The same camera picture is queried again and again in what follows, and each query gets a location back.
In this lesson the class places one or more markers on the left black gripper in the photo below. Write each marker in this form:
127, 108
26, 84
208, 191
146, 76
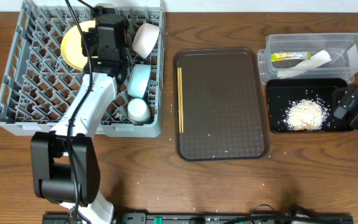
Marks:
89, 42

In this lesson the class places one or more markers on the white bowl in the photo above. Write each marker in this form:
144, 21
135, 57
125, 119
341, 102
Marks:
145, 39

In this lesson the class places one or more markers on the yellow plate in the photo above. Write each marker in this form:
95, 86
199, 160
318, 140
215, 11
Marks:
71, 49

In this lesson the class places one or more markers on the light blue bowl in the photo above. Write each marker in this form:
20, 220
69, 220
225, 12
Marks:
139, 80

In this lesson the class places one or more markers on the white cup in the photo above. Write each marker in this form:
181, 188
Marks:
138, 111

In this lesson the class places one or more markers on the wooden chopstick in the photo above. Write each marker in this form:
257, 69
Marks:
179, 97

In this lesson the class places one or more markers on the green snack wrapper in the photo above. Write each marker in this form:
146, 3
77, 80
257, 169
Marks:
281, 56

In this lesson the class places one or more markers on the leftover rice pile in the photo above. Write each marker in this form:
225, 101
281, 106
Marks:
305, 115

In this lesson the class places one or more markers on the white paper chopstick sleeve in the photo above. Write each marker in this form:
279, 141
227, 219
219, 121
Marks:
315, 61

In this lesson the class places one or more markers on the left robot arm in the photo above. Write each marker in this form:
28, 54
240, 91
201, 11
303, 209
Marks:
64, 165

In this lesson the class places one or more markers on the grey dishwasher rack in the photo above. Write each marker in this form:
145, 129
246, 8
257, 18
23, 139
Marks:
38, 85

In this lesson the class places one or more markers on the black waste tray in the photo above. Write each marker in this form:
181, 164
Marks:
281, 92

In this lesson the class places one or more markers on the dark brown serving tray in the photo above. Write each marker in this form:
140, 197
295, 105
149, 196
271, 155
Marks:
223, 105

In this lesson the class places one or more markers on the clear plastic bin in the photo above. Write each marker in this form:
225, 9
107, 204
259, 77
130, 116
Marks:
342, 48

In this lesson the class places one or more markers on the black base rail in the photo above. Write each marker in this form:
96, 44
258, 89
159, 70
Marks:
261, 214

